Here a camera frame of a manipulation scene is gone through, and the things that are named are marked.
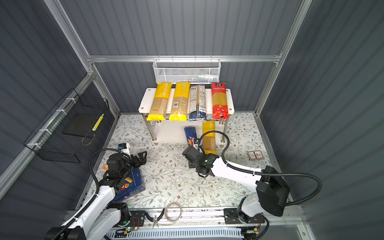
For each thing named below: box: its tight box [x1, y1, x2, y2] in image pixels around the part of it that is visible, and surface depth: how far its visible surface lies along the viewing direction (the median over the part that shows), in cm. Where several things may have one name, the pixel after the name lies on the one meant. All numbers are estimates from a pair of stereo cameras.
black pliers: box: [145, 208, 165, 229], surface depth 75 cm
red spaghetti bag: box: [211, 82, 229, 120], surface depth 77 cm
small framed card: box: [247, 150, 265, 161], surface depth 96 cm
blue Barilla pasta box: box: [112, 167, 146, 203], surface depth 80 cm
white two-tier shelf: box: [138, 88, 235, 146], surface depth 79 cm
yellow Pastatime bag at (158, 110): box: [146, 82, 173, 121], surface depth 77 cm
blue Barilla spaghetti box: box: [184, 126, 198, 147], surface depth 92 cm
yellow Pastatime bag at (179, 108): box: [169, 82, 191, 122], surface depth 76 cm
